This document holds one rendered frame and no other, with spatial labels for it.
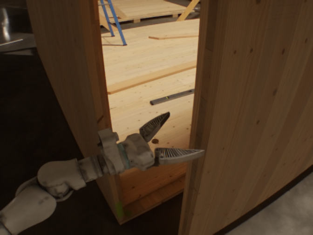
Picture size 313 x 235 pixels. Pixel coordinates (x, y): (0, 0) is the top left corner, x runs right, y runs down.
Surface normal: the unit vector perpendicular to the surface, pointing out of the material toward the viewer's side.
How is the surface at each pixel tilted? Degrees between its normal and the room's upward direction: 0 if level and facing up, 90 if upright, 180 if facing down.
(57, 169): 6
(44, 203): 89
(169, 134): 0
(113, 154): 71
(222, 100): 90
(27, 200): 1
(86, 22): 90
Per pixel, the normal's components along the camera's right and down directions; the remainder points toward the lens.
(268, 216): 0.01, -0.78
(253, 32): 0.46, 0.55
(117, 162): 0.39, 0.08
